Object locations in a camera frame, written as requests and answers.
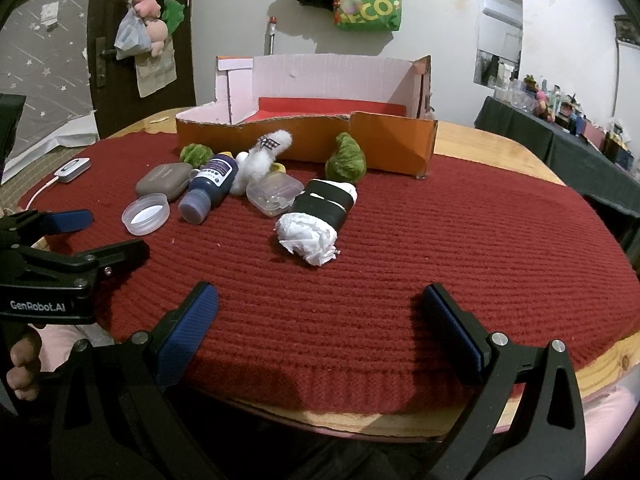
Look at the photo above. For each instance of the pink plush toy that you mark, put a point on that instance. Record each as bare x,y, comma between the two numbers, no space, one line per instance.
145,1

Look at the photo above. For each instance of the white charger device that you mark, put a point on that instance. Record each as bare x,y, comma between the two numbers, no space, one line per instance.
72,167

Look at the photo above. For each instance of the clear plastic bag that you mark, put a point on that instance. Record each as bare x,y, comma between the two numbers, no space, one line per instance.
131,37

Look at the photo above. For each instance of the small clear plastic box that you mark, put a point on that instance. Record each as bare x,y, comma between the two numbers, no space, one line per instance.
272,195

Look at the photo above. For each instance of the yellow plush ball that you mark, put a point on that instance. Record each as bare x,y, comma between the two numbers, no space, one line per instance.
280,167

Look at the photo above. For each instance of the white plush rabbit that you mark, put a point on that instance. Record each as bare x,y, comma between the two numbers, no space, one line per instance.
255,167

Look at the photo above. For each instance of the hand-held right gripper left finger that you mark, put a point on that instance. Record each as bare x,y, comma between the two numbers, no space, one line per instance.
192,330

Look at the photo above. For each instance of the white cabinet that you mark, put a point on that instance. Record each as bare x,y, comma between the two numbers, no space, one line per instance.
627,75

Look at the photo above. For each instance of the white roll with black band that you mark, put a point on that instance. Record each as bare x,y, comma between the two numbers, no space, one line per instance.
320,205

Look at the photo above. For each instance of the person's left hand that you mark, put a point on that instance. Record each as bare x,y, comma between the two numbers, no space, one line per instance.
24,365

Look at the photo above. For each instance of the red knitted mat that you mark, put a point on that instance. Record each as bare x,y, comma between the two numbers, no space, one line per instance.
350,285

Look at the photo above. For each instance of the white paper sheet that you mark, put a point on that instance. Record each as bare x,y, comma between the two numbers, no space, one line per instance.
50,140

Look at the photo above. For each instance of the peach plush toy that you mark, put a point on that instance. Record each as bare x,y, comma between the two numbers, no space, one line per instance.
157,32

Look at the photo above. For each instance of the grey rounded case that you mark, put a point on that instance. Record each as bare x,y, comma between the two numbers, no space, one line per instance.
162,182

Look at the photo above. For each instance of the row of bottles and jars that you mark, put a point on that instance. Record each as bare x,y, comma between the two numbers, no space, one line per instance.
565,107

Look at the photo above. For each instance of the orange cardboard box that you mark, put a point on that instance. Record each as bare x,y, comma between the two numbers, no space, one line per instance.
380,140

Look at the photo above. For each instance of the dark blue bottle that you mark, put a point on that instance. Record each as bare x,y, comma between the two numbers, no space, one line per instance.
212,177

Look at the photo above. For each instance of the small white sticker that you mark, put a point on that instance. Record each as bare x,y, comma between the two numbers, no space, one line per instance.
160,119

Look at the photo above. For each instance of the clear round container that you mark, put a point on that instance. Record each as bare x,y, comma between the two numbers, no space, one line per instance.
145,215

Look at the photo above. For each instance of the wall mirror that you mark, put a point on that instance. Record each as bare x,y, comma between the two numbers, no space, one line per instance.
500,35

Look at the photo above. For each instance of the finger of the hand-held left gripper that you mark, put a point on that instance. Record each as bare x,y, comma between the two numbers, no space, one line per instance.
100,256
70,221

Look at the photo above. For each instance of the large green plush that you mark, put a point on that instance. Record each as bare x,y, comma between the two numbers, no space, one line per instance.
345,160

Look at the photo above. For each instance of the side table with dark cloth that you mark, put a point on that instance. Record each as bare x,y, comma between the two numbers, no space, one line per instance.
550,145

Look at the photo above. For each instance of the small green pompom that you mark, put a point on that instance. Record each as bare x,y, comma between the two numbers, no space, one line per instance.
192,154

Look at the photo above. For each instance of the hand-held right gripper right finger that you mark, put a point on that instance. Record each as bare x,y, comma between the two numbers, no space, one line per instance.
455,330

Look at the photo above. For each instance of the dark wooden door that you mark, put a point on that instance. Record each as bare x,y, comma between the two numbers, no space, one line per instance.
185,75

